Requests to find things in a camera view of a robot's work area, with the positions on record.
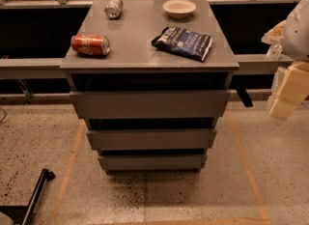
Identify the grey middle drawer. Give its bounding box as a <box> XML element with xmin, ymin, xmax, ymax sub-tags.
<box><xmin>86</xmin><ymin>128</ymin><xmax>216</xmax><ymax>151</ymax></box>

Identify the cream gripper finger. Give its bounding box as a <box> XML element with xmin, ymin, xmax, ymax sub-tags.
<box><xmin>262</xmin><ymin>20</ymin><xmax>286</xmax><ymax>44</ymax></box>
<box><xmin>267</xmin><ymin>62</ymin><xmax>309</xmax><ymax>120</ymax></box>

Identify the red cola can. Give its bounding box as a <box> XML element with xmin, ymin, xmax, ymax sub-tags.
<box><xmin>70</xmin><ymin>34</ymin><xmax>110</xmax><ymax>56</ymax></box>

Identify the grey drawer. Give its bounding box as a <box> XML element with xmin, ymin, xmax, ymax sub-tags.
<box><xmin>98</xmin><ymin>154</ymin><xmax>207</xmax><ymax>171</ymax></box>
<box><xmin>70</xmin><ymin>90</ymin><xmax>230</xmax><ymax>119</ymax></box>
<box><xmin>86</xmin><ymin>128</ymin><xmax>216</xmax><ymax>151</ymax></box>

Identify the grey drawer cabinet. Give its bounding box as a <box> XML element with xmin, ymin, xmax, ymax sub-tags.
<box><xmin>59</xmin><ymin>0</ymin><xmax>240</xmax><ymax>174</ymax></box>

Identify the blue chip bag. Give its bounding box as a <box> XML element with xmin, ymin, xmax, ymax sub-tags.
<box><xmin>152</xmin><ymin>27</ymin><xmax>212</xmax><ymax>62</ymax></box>

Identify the black stand leg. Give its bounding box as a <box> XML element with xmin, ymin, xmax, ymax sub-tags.
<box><xmin>0</xmin><ymin>169</ymin><xmax>55</xmax><ymax>225</ymax></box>

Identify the silver soda can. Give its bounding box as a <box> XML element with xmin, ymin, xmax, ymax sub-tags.
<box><xmin>104</xmin><ymin>0</ymin><xmax>124</xmax><ymax>19</ymax></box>

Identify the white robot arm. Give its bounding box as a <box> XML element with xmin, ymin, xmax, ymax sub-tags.
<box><xmin>262</xmin><ymin>0</ymin><xmax>309</xmax><ymax>120</ymax></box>

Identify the clear sanitizer bottle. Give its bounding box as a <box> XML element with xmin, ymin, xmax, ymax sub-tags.
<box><xmin>267</xmin><ymin>43</ymin><xmax>282</xmax><ymax>61</ymax></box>

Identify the grey bottom drawer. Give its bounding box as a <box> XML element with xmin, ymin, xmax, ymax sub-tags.
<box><xmin>98</xmin><ymin>154</ymin><xmax>207</xmax><ymax>171</ymax></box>

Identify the grey top drawer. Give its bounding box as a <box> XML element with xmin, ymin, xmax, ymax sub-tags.
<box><xmin>70</xmin><ymin>90</ymin><xmax>230</xmax><ymax>119</ymax></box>

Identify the white paper bowl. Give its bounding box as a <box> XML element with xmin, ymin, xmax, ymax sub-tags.
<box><xmin>163</xmin><ymin>0</ymin><xmax>196</xmax><ymax>19</ymax></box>

